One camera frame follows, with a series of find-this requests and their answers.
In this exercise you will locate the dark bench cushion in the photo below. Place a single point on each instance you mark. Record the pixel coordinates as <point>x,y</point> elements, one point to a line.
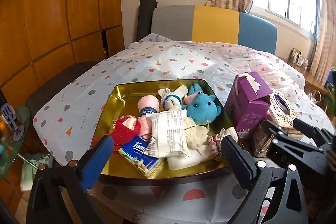
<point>60,82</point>

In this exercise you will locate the white plastic packet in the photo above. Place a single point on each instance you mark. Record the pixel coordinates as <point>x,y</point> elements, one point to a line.
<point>168,134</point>

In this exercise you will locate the patterned plastic bed sheet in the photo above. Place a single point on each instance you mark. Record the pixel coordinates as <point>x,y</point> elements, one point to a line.
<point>157,61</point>

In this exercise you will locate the white foam bar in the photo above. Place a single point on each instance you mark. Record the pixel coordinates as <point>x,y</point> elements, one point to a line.
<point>183,161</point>

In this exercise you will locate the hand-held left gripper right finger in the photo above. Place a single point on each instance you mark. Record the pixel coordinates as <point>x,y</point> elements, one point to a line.
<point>236,163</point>

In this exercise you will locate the wooden wardrobe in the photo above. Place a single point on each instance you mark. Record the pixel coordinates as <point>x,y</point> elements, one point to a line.
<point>52,8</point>

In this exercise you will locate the pink scrunchie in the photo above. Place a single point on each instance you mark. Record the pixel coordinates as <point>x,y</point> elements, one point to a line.
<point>215,146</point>

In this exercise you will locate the beige gauze roll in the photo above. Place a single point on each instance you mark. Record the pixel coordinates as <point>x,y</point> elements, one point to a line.
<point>197,133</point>

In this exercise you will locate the ornate gold tissue box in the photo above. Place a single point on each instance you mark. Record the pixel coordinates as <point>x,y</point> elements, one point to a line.
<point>281,113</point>

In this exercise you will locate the round glass side table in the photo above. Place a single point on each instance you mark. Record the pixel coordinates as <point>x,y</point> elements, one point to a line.
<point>13,150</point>

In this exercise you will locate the blue plush toy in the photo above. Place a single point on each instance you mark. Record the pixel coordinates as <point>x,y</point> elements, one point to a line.
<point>202,108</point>

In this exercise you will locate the green packet on floor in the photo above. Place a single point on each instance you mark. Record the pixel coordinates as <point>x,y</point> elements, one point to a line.
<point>34,171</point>

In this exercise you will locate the wooden desk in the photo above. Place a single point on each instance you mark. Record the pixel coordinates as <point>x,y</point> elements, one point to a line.
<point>315,79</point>

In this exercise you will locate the pink towel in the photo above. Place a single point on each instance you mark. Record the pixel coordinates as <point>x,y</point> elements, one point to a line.
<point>148,106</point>

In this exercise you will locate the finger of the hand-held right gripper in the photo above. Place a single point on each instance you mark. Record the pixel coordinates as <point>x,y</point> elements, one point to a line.
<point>274,130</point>
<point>313,133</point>

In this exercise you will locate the white plush bunny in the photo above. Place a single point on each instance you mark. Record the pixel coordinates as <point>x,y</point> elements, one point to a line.
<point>170,99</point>

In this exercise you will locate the white waffle cloth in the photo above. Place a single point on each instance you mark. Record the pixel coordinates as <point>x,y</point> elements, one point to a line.
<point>228,133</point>

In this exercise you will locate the grey yellow blue headboard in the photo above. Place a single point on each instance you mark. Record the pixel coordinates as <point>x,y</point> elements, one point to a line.
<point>210,22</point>

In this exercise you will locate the beige striped curtain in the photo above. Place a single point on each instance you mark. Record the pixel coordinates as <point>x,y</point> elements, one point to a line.
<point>324,37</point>

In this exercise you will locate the blue tissue pack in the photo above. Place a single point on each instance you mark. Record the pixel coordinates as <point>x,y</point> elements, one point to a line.
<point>139,158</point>

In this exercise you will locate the red knit cloth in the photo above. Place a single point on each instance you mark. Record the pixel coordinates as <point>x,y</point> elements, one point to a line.
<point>123,132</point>

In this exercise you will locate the small purple figure stand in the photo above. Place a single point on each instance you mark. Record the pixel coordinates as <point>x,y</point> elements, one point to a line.
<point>11,119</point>

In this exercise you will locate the purple cardboard box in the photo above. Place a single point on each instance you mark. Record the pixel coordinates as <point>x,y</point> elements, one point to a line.
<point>246,106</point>

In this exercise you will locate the gold metal tray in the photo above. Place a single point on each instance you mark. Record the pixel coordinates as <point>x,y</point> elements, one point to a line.
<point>126,98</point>

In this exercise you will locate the small boxes on desk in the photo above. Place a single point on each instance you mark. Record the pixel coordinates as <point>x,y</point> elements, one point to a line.
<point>299,57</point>

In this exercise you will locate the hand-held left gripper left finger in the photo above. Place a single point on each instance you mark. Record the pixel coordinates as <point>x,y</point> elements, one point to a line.
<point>95,161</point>

